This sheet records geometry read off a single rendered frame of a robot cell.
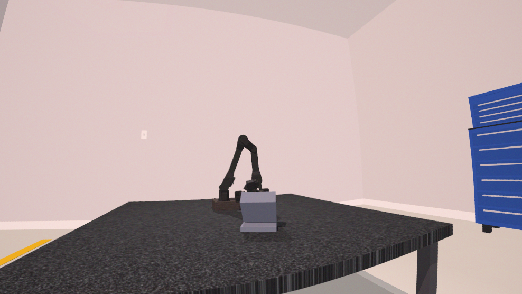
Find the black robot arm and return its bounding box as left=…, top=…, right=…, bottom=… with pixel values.
left=218, top=135, right=262, bottom=201

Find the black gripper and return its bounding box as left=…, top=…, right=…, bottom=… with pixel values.
left=235, top=188, right=269, bottom=203

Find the grey sloped panel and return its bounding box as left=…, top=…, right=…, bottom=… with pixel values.
left=240, top=191, right=277, bottom=232

